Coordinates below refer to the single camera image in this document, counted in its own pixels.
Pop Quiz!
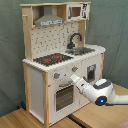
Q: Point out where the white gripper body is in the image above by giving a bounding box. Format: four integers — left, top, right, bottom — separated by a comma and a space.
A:
69, 73, 90, 95

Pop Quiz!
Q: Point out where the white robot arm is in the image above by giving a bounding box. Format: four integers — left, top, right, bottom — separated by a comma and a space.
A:
71, 74, 128, 106

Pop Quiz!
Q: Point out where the wooden toy kitchen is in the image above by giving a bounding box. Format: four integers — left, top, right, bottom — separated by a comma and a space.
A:
22, 2, 105, 128

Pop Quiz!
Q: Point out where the toy oven door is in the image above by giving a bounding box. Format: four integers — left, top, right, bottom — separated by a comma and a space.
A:
56, 84, 74, 111

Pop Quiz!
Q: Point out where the right stove knob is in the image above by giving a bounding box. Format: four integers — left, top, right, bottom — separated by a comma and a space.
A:
72, 66, 78, 72

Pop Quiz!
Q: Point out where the stove knob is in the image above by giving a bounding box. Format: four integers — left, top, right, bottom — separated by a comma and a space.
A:
54, 73, 60, 79
72, 66, 78, 72

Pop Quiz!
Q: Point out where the left stove knob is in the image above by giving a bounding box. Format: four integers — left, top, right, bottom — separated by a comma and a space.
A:
54, 73, 60, 79

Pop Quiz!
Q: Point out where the metal toy sink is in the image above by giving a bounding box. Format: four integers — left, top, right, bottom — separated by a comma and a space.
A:
65, 47, 95, 56

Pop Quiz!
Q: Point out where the black toy stovetop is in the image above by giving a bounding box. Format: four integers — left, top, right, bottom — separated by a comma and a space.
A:
34, 53, 70, 66

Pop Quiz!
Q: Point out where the black toy faucet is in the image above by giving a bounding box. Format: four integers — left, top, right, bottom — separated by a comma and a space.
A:
67, 33, 82, 49

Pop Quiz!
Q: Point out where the toy microwave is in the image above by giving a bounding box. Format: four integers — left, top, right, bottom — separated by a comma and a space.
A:
67, 4, 89, 21

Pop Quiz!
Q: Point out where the grey range hood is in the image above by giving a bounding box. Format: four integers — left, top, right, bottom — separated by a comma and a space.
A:
35, 5, 64, 27

